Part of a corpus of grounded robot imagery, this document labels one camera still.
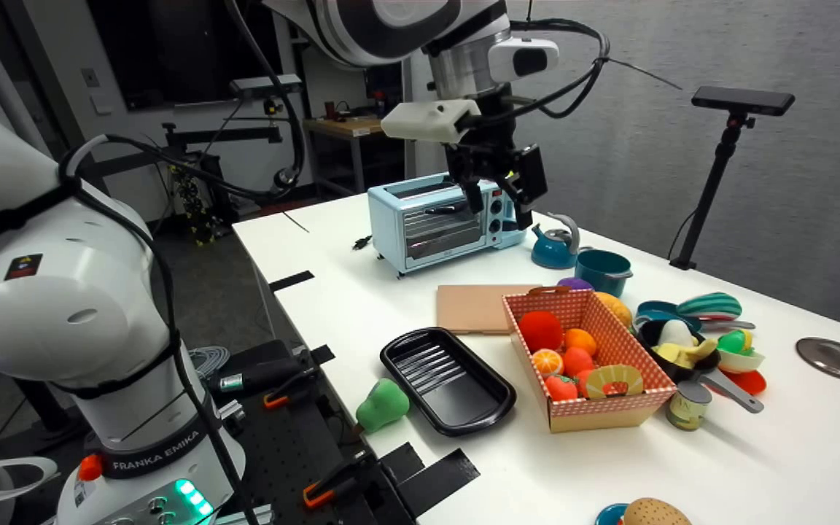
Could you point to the light blue toaster oven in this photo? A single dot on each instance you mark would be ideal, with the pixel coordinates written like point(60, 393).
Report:
point(427, 226)

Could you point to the red toy tomato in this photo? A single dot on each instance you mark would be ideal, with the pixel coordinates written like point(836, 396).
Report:
point(577, 361)

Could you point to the black tape strip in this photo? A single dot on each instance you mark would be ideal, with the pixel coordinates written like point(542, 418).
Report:
point(434, 477)
point(292, 281)

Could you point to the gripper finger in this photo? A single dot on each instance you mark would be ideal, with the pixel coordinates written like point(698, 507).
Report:
point(526, 182)
point(472, 194)

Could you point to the black wall screen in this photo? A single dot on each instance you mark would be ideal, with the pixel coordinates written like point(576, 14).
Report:
point(172, 51)

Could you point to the toy strawberry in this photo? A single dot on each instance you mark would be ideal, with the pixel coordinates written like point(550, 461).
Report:
point(560, 388)

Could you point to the yellow toy pineapple slice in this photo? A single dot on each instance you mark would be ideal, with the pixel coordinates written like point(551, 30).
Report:
point(613, 382)

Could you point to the black toy pan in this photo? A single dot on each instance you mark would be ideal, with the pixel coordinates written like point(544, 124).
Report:
point(733, 390)

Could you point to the yellow orange toy mango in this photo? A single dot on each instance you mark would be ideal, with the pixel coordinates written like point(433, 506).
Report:
point(615, 308)

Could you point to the red checkered cardboard box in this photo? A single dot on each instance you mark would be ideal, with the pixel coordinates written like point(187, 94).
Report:
point(609, 412)

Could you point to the wooden table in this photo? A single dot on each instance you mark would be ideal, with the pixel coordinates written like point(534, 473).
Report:
point(343, 127)

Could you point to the teal toy pot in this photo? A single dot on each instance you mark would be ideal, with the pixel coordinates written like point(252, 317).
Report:
point(602, 273)

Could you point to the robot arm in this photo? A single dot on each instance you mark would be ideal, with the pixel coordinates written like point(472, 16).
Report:
point(63, 306)

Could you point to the camera on mount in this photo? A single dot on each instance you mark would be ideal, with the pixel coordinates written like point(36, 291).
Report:
point(742, 100)

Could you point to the toy tin can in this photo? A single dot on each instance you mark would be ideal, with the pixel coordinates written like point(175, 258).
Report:
point(688, 408)

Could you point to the red orange toy plate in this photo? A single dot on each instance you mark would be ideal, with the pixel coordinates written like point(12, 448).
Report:
point(749, 382)

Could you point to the green yellow toy fruit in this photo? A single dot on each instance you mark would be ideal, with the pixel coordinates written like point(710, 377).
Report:
point(733, 341)

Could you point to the green toy pepper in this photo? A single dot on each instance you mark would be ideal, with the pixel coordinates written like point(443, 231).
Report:
point(382, 405)

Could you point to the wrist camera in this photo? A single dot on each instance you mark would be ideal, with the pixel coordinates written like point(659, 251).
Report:
point(424, 119)

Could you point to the black tray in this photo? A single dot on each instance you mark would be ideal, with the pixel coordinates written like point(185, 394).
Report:
point(449, 383)

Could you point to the cream green toy bowl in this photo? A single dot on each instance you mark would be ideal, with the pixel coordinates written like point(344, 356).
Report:
point(741, 362)

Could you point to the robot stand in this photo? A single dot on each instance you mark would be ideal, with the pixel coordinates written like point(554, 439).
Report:
point(296, 452)

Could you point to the teal toy kettle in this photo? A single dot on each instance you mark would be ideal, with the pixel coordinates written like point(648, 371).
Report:
point(553, 249)

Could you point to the yellow toy banana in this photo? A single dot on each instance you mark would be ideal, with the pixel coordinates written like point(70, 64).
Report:
point(686, 354)

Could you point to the orange black clamp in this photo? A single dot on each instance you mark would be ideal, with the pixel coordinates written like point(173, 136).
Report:
point(332, 485)
point(290, 385)

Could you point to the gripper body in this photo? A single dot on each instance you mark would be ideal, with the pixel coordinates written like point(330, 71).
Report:
point(491, 154)

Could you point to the toy bread loaf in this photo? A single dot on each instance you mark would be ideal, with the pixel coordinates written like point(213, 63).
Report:
point(655, 513)

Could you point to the orange toy fruit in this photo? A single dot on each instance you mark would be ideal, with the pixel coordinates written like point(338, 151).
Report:
point(580, 341)

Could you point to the black cylindrical tool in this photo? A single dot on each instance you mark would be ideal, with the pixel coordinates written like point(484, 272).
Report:
point(256, 376)

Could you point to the teal striped toy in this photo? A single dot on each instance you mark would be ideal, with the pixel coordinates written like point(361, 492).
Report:
point(710, 305)

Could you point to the red plushy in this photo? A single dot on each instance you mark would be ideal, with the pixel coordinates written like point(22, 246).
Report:
point(540, 331)

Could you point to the wooden cutting board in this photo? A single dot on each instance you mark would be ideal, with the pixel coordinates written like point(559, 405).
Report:
point(471, 309)

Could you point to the toy orange half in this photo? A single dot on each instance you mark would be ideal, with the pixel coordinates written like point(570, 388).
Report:
point(547, 362)

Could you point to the wall switch plate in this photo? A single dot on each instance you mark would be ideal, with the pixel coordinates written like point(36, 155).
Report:
point(90, 77)

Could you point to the purple toy eggplant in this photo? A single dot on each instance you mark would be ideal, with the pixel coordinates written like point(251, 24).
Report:
point(574, 284)

